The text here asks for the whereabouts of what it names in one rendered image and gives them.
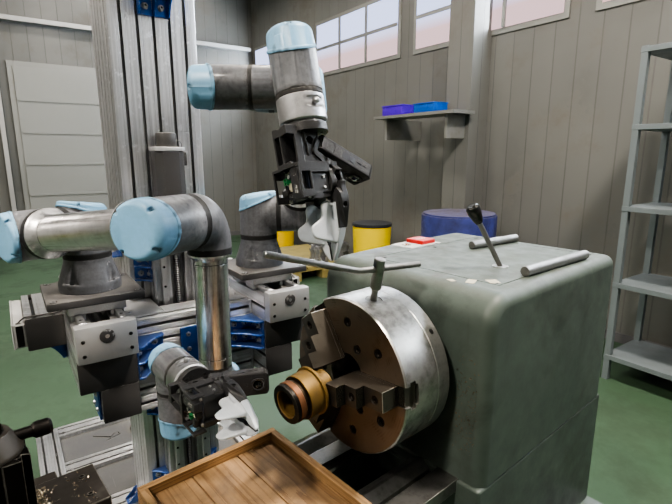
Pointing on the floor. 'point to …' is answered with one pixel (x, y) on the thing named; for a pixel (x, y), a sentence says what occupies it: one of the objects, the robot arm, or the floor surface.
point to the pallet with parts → (313, 256)
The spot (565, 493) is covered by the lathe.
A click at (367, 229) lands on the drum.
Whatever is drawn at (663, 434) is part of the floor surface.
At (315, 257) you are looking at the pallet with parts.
